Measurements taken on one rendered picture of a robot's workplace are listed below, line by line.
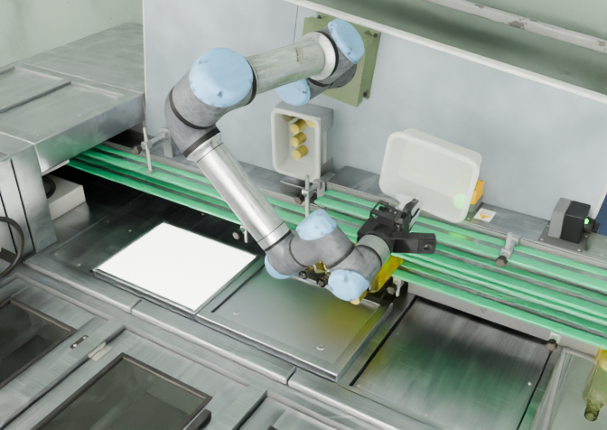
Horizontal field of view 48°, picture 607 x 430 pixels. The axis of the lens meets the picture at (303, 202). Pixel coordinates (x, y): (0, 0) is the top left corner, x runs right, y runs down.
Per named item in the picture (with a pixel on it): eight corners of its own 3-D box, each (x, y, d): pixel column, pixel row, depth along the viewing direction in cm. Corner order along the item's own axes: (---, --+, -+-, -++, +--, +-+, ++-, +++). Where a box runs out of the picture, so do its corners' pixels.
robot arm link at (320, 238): (278, 240, 145) (312, 278, 146) (310, 220, 137) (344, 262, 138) (297, 220, 150) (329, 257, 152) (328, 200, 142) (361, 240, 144)
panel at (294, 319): (163, 226, 242) (91, 275, 218) (162, 219, 241) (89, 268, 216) (393, 310, 201) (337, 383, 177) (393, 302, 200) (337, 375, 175)
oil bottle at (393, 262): (388, 252, 205) (356, 290, 190) (390, 237, 202) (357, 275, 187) (406, 257, 203) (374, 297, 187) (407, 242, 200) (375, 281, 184)
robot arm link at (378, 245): (384, 252, 144) (380, 279, 149) (393, 239, 147) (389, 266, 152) (352, 238, 147) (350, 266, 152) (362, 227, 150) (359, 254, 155)
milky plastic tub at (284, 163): (287, 160, 227) (272, 171, 221) (285, 98, 216) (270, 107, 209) (332, 172, 219) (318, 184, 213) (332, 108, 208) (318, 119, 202)
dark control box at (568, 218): (555, 220, 186) (546, 236, 180) (560, 196, 182) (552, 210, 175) (586, 229, 182) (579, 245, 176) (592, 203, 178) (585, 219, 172)
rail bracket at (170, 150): (177, 152, 250) (135, 177, 233) (172, 109, 241) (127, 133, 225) (187, 154, 248) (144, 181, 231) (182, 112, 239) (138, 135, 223)
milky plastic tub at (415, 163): (405, 116, 163) (389, 129, 156) (493, 148, 154) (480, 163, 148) (391, 176, 173) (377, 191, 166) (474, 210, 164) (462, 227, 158)
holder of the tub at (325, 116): (288, 173, 230) (275, 183, 225) (286, 98, 216) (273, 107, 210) (332, 186, 222) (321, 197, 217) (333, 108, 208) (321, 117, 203)
